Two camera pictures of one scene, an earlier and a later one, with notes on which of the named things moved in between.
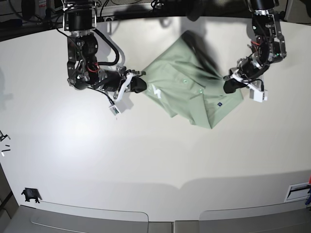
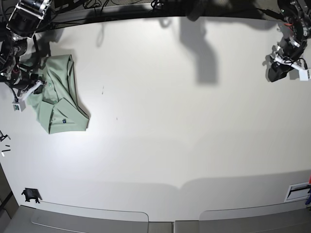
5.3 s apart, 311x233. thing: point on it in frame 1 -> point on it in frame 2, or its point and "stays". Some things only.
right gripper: (232, 84) -> (277, 71)
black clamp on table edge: (31, 193) stays
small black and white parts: (2, 153) stays
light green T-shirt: (185, 81) -> (57, 101)
